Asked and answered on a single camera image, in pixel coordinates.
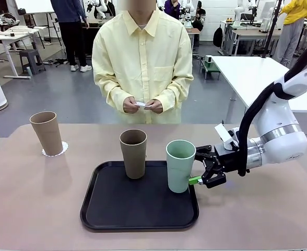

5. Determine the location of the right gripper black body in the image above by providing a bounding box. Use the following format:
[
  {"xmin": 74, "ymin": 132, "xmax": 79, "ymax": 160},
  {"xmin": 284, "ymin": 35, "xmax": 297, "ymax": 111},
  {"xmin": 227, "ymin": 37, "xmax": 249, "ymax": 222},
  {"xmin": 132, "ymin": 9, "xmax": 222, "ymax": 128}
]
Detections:
[{"xmin": 210, "ymin": 144, "xmax": 242, "ymax": 174}]

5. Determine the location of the light green tall cup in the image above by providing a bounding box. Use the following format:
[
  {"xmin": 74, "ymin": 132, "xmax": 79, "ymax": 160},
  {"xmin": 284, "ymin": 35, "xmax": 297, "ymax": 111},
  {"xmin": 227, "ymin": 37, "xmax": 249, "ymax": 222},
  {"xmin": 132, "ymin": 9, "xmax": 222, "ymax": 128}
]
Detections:
[{"xmin": 166, "ymin": 140, "xmax": 197, "ymax": 193}]

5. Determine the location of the brown tall cup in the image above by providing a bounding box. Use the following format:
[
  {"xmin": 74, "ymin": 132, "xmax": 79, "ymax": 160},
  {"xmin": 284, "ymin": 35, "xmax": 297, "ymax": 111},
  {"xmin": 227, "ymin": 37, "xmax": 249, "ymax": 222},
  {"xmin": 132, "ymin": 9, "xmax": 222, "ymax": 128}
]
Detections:
[
  {"xmin": 29, "ymin": 111, "xmax": 64, "ymax": 155},
  {"xmin": 119, "ymin": 129, "xmax": 147, "ymax": 180}
]

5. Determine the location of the person's left forearm yellow sleeve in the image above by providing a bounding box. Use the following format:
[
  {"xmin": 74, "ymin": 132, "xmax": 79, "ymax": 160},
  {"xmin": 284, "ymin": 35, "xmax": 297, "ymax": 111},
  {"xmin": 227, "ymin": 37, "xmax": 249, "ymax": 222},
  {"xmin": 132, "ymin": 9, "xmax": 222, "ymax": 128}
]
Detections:
[{"xmin": 156, "ymin": 75, "xmax": 193, "ymax": 113}]

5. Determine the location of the person's right forearm yellow sleeve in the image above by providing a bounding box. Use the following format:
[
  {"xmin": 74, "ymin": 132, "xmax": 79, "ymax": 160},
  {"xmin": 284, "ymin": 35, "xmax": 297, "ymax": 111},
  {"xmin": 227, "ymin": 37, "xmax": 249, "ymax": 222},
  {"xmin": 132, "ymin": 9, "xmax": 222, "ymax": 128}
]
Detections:
[{"xmin": 101, "ymin": 78, "xmax": 133, "ymax": 113}]

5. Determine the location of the person's left hand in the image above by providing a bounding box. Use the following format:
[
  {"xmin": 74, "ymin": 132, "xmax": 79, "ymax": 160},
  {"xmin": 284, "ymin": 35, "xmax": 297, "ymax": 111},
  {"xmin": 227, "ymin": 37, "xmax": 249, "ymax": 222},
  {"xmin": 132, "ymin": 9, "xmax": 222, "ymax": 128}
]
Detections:
[{"xmin": 146, "ymin": 98, "xmax": 164, "ymax": 115}]

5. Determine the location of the person's right hand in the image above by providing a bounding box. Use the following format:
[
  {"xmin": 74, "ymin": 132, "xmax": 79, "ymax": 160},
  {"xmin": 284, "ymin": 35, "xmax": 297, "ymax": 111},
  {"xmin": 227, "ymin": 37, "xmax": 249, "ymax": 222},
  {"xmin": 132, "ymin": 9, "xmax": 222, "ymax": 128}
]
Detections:
[{"xmin": 122, "ymin": 96, "xmax": 139, "ymax": 115}]

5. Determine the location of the green low bench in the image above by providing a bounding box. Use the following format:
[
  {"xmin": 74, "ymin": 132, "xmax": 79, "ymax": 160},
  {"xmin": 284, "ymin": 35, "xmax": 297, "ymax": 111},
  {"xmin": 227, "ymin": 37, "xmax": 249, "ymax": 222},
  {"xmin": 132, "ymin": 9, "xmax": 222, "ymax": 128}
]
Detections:
[{"xmin": 199, "ymin": 58, "xmax": 221, "ymax": 80}]

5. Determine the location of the black serving tray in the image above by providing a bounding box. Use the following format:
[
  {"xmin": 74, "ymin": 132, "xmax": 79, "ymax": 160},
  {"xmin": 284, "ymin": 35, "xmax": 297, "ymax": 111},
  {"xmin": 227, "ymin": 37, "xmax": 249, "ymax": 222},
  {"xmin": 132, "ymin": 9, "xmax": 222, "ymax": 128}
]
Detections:
[{"xmin": 79, "ymin": 160, "xmax": 200, "ymax": 231}]

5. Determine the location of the large white table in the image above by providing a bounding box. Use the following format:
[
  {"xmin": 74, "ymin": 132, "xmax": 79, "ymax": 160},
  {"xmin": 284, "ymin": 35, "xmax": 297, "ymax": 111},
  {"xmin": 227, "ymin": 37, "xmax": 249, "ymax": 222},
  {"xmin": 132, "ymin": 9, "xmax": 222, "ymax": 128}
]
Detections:
[{"xmin": 210, "ymin": 55, "xmax": 307, "ymax": 123}]

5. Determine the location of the person in yellow shirt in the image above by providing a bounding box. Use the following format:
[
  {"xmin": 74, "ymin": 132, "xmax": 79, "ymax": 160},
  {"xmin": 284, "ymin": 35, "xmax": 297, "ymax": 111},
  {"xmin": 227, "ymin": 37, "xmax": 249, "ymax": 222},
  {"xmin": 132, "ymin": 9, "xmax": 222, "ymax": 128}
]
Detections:
[{"xmin": 91, "ymin": 0, "xmax": 195, "ymax": 125}]

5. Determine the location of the black backpack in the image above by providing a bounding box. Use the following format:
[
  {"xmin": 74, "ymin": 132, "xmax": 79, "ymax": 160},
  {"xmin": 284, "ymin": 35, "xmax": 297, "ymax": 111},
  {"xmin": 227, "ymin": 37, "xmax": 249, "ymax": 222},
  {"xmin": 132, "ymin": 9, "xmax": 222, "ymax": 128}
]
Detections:
[{"xmin": 212, "ymin": 26, "xmax": 224, "ymax": 48}]

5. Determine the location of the background work desk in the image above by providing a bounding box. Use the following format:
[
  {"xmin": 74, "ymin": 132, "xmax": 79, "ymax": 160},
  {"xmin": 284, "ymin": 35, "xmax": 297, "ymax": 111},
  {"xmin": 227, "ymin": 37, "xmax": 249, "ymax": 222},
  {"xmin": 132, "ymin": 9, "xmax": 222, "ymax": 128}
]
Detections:
[{"xmin": 219, "ymin": 20, "xmax": 284, "ymax": 56}]

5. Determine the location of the seated person in black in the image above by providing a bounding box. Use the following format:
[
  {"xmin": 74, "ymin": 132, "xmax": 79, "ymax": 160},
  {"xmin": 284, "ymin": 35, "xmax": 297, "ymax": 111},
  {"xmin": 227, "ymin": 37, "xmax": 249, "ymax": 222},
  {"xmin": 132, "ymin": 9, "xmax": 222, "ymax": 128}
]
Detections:
[{"xmin": 192, "ymin": 1, "xmax": 207, "ymax": 32}]

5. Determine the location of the black tripod pole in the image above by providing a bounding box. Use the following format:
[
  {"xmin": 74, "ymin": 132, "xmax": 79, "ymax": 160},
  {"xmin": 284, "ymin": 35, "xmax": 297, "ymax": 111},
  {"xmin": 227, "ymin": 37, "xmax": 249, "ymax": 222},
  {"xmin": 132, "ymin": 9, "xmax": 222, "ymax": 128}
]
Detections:
[{"xmin": 263, "ymin": 0, "xmax": 282, "ymax": 57}]

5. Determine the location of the person in purple top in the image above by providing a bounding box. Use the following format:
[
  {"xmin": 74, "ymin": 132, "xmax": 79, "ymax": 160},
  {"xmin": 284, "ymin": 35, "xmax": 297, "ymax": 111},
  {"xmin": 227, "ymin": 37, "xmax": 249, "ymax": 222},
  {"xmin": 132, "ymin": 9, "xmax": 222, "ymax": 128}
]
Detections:
[{"xmin": 163, "ymin": 0, "xmax": 181, "ymax": 19}]

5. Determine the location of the person in yellow jacket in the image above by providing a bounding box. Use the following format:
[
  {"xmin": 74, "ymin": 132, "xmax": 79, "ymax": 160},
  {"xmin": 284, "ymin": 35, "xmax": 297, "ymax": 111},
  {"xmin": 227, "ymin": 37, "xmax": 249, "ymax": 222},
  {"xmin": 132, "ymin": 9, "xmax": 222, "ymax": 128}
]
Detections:
[{"xmin": 271, "ymin": 0, "xmax": 307, "ymax": 66}]

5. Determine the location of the black panelled desk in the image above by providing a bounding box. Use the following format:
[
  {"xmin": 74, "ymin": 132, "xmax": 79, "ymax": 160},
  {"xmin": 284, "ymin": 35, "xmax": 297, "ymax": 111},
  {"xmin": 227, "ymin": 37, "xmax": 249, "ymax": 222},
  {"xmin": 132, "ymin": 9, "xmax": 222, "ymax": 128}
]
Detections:
[{"xmin": 85, "ymin": 19, "xmax": 102, "ymax": 57}]

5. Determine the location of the standing person in dark clothes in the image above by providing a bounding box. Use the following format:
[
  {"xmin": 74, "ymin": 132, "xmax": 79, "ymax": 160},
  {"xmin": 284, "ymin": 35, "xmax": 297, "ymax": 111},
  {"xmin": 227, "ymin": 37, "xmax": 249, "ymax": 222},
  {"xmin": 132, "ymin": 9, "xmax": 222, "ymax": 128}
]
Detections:
[{"xmin": 50, "ymin": 0, "xmax": 93, "ymax": 73}]

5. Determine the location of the grey plastic stool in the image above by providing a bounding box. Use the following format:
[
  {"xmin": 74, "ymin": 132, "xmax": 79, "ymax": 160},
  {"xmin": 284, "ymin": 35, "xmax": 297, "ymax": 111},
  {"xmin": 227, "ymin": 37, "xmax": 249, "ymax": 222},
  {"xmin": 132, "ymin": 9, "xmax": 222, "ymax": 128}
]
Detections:
[{"xmin": 18, "ymin": 49, "xmax": 46, "ymax": 75}]

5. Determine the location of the whiteboard on easel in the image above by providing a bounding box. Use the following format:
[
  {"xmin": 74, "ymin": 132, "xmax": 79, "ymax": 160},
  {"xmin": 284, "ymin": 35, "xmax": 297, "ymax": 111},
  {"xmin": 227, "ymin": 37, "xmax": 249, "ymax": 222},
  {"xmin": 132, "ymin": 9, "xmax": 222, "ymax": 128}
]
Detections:
[{"xmin": 12, "ymin": 0, "xmax": 62, "ymax": 14}]

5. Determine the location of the white work table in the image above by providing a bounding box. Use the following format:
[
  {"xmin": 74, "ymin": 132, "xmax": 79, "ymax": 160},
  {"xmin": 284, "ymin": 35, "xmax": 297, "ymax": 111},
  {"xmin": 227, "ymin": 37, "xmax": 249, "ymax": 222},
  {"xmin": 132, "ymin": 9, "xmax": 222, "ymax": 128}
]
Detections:
[{"xmin": 0, "ymin": 26, "xmax": 41, "ymax": 79}]

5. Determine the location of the grey jacket pile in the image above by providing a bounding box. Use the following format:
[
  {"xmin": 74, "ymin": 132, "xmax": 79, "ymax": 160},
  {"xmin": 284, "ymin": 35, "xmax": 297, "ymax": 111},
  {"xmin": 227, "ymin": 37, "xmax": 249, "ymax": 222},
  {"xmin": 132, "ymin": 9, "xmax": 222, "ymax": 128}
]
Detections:
[{"xmin": 0, "ymin": 13, "xmax": 17, "ymax": 26}]

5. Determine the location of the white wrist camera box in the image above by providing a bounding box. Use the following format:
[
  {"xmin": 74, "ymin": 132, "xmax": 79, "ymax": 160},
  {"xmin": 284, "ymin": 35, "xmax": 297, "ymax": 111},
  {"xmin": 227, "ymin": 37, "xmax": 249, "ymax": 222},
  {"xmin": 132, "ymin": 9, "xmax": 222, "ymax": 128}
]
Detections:
[{"xmin": 214, "ymin": 123, "xmax": 241, "ymax": 152}]

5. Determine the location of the black cable conduit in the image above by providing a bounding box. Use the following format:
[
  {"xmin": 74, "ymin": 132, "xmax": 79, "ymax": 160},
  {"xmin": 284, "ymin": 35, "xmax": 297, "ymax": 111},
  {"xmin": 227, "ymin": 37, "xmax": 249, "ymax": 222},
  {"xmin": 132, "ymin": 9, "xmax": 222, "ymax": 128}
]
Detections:
[{"xmin": 238, "ymin": 39, "xmax": 307, "ymax": 176}]

